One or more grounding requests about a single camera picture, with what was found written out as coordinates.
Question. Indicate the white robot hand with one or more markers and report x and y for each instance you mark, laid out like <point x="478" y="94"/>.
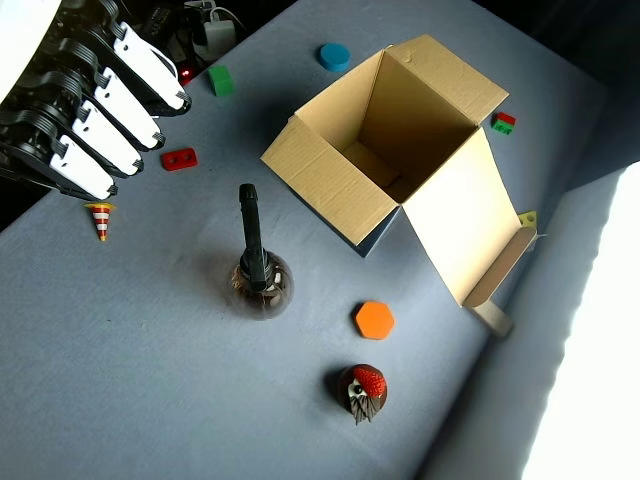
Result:
<point x="115" y="115"/>

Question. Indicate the red two-hole brick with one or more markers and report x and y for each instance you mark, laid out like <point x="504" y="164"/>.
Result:
<point x="179" y="159"/>

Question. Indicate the black device with red light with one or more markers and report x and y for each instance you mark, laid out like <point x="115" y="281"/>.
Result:
<point x="186" y="75"/>

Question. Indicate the striped toy traffic cone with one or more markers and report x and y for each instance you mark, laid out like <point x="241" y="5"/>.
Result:
<point x="102" y="220"/>

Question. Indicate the green arch block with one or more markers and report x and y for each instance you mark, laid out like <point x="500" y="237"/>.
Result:
<point x="220" y="81"/>

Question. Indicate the white power adapter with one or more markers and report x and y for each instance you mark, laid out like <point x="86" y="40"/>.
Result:
<point x="218" y="30"/>

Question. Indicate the open cardboard box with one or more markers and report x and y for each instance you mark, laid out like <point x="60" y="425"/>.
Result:
<point x="310" y="165"/>

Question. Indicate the blue round block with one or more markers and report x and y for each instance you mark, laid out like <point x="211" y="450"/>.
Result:
<point x="334" y="56"/>

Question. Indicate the grey table cloth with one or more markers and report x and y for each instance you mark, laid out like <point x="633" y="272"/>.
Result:
<point x="150" y="375"/>

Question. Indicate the orange hexagon block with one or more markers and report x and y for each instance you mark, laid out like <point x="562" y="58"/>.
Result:
<point x="375" y="320"/>

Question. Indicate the toy cupcake with strawberry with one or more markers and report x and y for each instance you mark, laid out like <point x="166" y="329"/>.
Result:
<point x="365" y="390"/>

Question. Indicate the red and green brick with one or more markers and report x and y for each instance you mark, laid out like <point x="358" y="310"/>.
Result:
<point x="503" y="123"/>

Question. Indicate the yellow triangle block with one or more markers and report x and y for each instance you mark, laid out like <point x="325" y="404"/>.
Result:
<point x="528" y="219"/>

